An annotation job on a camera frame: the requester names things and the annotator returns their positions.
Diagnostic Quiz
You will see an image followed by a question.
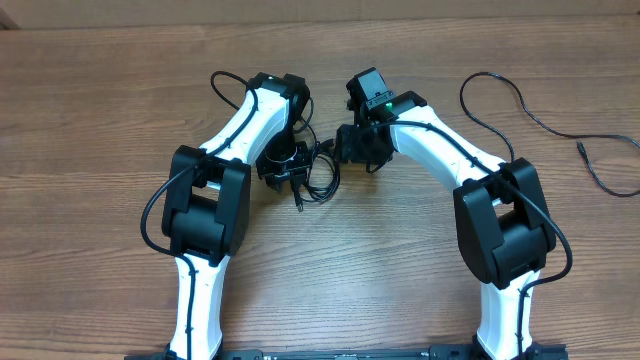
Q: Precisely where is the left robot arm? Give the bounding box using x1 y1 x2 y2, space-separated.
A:
161 73 310 359

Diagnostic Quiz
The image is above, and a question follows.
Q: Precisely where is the black thick USB cable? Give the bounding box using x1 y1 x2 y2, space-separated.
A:
290 138 342 213

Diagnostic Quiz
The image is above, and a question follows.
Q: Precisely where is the black thin cable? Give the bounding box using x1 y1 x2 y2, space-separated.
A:
458 71 640 199

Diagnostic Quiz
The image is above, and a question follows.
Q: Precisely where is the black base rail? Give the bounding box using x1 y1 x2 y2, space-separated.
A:
124 343 569 360

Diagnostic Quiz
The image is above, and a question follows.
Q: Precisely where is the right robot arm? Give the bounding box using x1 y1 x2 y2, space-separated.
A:
336 68 568 359

